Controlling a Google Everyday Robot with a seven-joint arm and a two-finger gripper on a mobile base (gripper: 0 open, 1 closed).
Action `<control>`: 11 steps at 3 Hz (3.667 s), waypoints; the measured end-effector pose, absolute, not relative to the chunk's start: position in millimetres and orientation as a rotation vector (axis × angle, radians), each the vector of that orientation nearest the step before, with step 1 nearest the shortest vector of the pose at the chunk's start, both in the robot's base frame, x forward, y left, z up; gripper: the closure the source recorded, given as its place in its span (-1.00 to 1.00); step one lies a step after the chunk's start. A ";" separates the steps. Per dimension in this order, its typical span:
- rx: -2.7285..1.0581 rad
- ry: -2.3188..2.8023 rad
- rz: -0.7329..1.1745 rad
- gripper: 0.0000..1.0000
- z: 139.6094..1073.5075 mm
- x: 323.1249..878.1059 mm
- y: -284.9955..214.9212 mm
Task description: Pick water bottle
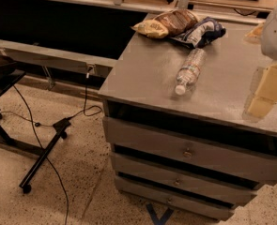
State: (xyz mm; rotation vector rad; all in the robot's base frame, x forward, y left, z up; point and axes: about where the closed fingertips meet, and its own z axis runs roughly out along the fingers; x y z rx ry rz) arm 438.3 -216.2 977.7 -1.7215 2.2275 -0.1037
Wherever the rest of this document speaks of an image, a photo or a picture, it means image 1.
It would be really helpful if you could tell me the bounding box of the blue white snack bag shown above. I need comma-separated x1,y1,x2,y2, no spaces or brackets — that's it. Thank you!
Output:
172,17,226,49

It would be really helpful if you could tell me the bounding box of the top grey drawer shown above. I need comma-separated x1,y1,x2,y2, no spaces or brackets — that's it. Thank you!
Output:
103,117,277,184

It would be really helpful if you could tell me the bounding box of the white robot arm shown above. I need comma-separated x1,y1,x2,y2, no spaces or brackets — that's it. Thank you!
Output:
246,6,277,118

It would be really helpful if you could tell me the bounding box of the black rolling stand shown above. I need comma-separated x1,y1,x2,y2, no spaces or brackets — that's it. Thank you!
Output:
0,70,70,194

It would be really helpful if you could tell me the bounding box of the bagged brown bread loaf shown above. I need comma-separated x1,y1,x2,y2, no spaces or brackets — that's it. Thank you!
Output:
155,9,199,37

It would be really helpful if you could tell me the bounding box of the bottom grey drawer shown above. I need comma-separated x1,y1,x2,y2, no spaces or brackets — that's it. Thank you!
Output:
115,176,234,220

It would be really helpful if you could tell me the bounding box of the long grey shelf bench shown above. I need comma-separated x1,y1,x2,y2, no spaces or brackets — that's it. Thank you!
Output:
0,39,116,77

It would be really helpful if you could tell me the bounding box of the grey drawer cabinet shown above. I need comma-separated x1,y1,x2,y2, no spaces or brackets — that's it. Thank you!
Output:
100,22,277,212

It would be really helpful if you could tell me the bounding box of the black hanging cable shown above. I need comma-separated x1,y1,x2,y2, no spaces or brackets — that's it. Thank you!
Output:
67,65,103,121

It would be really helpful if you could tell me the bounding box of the middle grey drawer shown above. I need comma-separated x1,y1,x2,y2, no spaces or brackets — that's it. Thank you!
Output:
110,152,257,205

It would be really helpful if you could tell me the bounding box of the grey drawer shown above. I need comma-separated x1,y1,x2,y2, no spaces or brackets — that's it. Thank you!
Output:
115,176,234,220
110,152,257,205
103,117,277,184

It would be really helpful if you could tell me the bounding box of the clear plastic water bottle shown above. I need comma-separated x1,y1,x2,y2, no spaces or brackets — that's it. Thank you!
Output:
175,48,207,96

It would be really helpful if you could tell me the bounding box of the black floor cable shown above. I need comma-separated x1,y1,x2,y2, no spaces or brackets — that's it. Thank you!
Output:
0,84,70,225

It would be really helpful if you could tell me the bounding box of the yellow packet on table edge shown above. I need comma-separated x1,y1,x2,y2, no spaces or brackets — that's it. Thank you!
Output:
244,23,264,44

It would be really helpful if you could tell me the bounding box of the yellow chip bag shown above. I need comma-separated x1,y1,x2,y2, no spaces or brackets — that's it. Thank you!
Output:
131,20,169,38

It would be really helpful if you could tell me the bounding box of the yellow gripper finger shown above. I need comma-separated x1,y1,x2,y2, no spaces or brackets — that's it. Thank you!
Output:
247,97,274,118
255,63,277,103

